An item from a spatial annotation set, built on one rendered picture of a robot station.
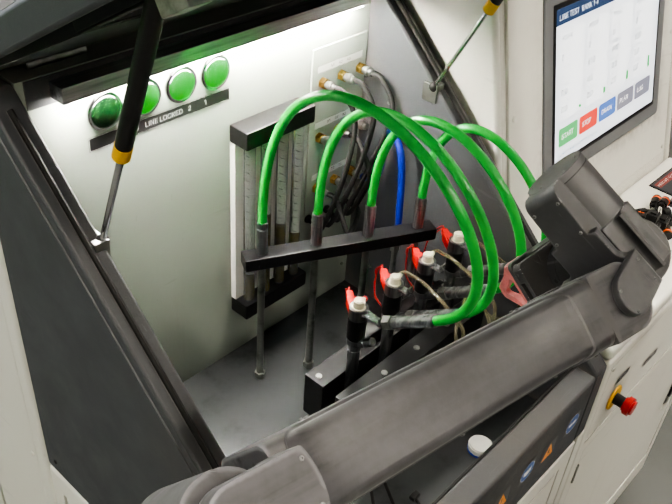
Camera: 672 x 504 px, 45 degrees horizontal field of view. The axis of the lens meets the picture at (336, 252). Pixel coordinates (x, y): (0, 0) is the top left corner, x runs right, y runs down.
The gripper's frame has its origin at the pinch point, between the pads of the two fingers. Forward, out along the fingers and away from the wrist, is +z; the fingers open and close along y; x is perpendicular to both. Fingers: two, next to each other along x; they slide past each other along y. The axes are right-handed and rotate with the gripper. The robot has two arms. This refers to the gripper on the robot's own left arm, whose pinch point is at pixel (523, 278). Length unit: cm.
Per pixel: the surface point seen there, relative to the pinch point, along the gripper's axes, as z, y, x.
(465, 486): 28.6, 8.3, 24.9
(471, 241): 7.8, -1.1, -5.4
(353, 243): 45.4, -2.9, -11.0
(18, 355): 50, 48, -23
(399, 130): 9.1, -1.3, -20.9
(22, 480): 84, 60, -5
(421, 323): 21.6, 4.0, 1.6
